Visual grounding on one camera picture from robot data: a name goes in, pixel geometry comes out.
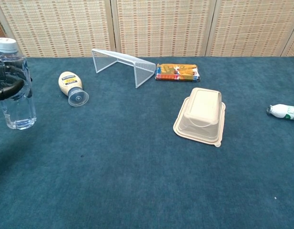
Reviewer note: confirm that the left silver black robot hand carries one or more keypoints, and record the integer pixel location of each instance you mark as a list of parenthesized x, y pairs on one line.
[(5, 81)]

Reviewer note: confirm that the transparent water bottle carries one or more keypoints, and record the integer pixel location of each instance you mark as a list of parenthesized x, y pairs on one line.
[(15, 90)]

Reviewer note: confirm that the mayonnaise squeeze bottle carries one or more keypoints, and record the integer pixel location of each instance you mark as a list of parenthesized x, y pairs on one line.
[(71, 87)]

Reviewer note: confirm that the small white yogurt bottle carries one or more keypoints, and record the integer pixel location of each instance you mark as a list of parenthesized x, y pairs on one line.
[(285, 111)]

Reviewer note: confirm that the woven bamboo folding screen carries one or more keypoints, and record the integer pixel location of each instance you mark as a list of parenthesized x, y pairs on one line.
[(146, 26)]

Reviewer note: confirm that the blue felt table mat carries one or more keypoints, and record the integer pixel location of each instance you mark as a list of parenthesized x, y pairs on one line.
[(146, 152)]

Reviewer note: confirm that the orange snack package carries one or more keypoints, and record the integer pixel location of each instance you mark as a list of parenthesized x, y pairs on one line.
[(177, 72)]

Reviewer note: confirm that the beige takeout food container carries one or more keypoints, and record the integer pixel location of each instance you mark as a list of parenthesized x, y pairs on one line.
[(201, 117)]

